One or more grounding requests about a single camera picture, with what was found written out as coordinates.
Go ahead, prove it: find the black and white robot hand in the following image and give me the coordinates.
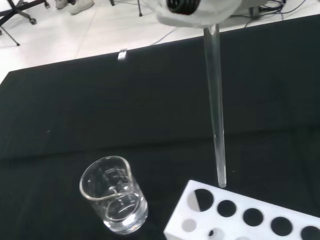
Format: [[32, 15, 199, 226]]
[[147, 0, 242, 30]]

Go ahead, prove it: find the white test tube rack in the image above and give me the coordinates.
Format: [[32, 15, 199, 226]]
[[163, 179, 320, 240]]

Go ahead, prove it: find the black cloth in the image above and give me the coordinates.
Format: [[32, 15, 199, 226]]
[[0, 13, 320, 240]]

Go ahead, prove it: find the person's foot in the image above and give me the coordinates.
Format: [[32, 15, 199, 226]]
[[69, 0, 95, 15]]

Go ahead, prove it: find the black office chair base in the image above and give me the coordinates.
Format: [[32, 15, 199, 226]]
[[0, 0, 50, 26]]

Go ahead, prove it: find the clear glass beaker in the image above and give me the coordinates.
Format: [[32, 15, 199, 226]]
[[79, 155, 149, 235]]

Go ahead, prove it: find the black cable bundle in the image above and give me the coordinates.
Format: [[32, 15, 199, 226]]
[[243, 0, 292, 28]]

